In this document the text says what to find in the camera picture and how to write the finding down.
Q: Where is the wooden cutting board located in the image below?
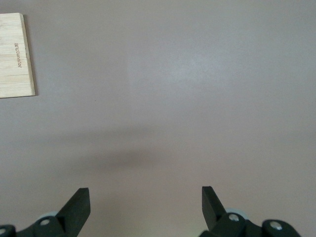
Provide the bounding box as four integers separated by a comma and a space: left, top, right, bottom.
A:
0, 12, 36, 99

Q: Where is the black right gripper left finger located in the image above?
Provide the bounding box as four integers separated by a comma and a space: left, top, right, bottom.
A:
0, 188, 91, 237

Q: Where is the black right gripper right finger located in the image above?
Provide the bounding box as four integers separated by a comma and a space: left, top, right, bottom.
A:
198, 186, 301, 237

